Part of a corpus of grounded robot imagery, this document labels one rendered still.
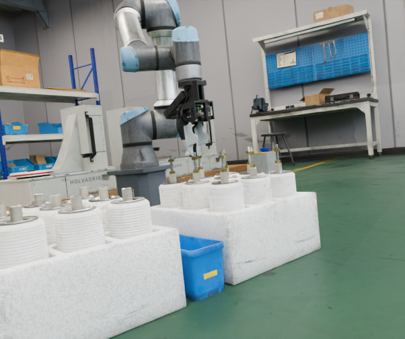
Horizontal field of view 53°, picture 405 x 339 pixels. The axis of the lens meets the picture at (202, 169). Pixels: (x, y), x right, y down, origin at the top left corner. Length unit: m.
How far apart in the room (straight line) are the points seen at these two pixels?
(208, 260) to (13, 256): 0.43
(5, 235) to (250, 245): 0.59
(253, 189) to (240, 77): 5.74
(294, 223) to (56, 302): 0.71
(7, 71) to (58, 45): 3.65
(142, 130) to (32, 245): 0.86
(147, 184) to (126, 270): 0.71
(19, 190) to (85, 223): 2.27
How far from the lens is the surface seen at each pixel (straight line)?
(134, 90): 8.14
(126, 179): 1.57
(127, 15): 1.53
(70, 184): 3.20
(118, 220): 0.90
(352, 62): 6.13
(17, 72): 6.39
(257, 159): 1.53
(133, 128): 1.57
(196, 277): 0.97
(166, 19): 1.62
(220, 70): 7.04
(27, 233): 0.81
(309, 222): 1.29
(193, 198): 1.17
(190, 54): 1.19
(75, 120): 3.50
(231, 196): 1.08
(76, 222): 0.84
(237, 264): 1.06
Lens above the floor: 0.35
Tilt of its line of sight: 3 degrees down
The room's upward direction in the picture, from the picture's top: 6 degrees counter-clockwise
